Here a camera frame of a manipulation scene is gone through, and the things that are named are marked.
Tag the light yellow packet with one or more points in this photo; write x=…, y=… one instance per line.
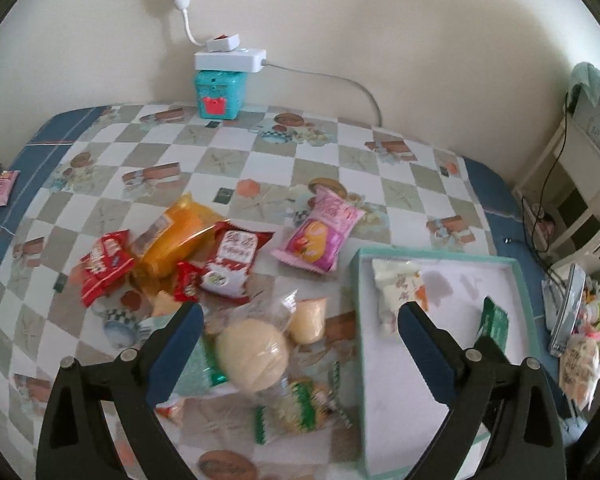
x=162, y=305

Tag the pink sachet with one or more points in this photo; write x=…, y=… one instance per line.
x=5, y=189

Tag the checked printed tablecloth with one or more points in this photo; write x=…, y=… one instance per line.
x=280, y=170

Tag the green yellow snack packet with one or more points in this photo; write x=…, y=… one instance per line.
x=300, y=405

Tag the white chair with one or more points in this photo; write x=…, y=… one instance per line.
x=587, y=160

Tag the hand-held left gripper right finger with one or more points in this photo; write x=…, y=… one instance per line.
x=425, y=350

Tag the teal tin box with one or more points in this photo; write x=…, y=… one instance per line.
x=218, y=92

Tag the orange snack packet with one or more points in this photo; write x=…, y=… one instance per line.
x=180, y=235

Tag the small yellow cake packet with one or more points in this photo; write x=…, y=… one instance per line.
x=307, y=317

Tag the white power strip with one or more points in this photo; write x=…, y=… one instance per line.
x=230, y=60

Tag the teal cardboard box tray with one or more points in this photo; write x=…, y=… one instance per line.
x=415, y=400

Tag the round bun in clear wrapper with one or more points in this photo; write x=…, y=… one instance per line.
x=252, y=355

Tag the cream snack packet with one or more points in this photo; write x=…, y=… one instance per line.
x=580, y=370

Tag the white floral snack packet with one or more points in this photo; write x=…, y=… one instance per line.
x=392, y=287

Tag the pale green snack packet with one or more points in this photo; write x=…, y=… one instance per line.
x=200, y=367

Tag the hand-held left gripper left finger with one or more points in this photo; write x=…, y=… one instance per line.
x=177, y=355

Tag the small red snack packet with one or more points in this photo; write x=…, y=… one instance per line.
x=187, y=282

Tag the teal cloth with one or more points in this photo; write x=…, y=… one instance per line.
x=587, y=82

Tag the red white snack packet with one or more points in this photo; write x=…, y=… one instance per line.
x=230, y=265

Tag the dark green snack packet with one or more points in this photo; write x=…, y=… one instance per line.
x=495, y=321

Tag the white plug with red switch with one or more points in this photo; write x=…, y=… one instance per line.
x=223, y=43

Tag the pink snack packet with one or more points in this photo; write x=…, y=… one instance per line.
x=320, y=235

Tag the large red snack packet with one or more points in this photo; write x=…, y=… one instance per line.
x=105, y=265

